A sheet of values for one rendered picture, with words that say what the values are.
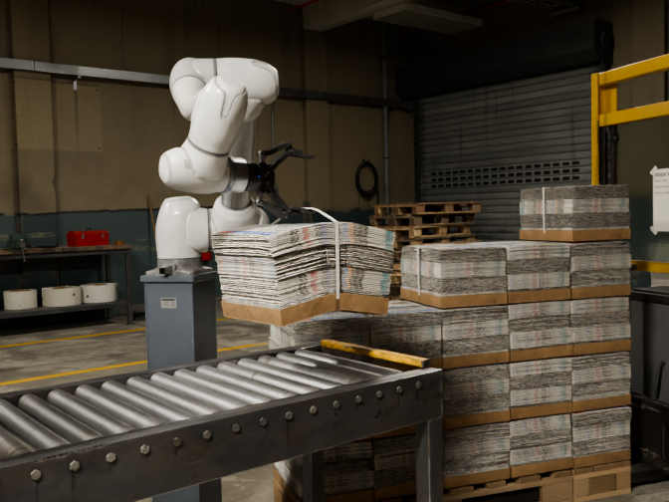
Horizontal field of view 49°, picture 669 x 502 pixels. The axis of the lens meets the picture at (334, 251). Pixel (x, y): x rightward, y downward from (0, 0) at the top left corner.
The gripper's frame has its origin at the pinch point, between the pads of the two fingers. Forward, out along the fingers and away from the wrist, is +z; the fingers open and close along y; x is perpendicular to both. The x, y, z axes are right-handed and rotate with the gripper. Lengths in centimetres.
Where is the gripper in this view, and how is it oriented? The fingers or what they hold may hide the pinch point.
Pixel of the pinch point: (308, 182)
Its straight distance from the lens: 194.6
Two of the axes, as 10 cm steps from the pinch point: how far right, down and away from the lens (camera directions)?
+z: 7.8, 0.2, 6.2
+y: -0.5, 10.0, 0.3
